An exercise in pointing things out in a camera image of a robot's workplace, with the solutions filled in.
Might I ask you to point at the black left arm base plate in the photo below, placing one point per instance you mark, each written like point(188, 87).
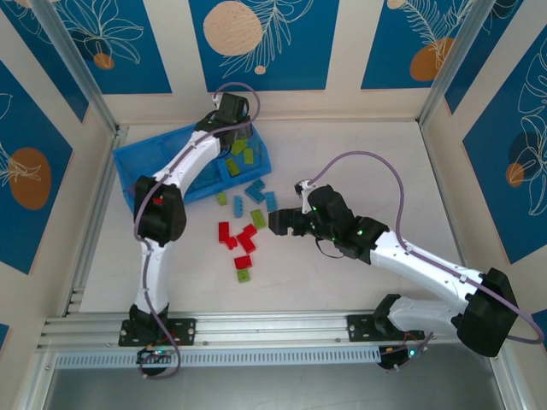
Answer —
point(184, 331)

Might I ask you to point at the blue floral wall panel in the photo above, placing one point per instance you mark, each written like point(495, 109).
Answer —
point(504, 51)
point(393, 42)
point(145, 42)
point(513, 200)
point(25, 128)
point(299, 42)
point(42, 64)

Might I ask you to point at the aluminium frame post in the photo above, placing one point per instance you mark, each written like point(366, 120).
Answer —
point(466, 60)
point(77, 64)

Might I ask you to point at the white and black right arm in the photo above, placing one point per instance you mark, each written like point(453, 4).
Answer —
point(427, 269)

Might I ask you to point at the small circuit board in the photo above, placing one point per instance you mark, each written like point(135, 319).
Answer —
point(156, 353)

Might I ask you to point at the red two-by-four toy brick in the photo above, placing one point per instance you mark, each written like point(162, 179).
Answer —
point(243, 261)
point(246, 244)

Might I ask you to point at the small black electronics box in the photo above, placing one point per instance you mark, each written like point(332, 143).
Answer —
point(399, 356)

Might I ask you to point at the blue plastic compartment bin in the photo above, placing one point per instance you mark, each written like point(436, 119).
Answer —
point(137, 162)

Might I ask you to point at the aluminium frame rail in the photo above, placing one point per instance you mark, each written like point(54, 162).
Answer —
point(273, 326)
point(92, 239)

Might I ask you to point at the red two-by-two toy brick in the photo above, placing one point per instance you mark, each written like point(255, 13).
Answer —
point(249, 231)

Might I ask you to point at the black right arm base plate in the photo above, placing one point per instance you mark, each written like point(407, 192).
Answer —
point(361, 328)

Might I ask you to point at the lime green two-by-four toy brick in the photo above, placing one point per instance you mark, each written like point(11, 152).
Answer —
point(257, 218)

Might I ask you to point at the lime green two-by-two toy brick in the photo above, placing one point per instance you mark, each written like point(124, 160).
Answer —
point(243, 276)

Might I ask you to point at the blue two-by-four toy brick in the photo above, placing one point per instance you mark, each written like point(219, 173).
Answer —
point(252, 195)
point(259, 185)

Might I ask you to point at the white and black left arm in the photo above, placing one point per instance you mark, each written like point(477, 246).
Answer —
point(160, 213)

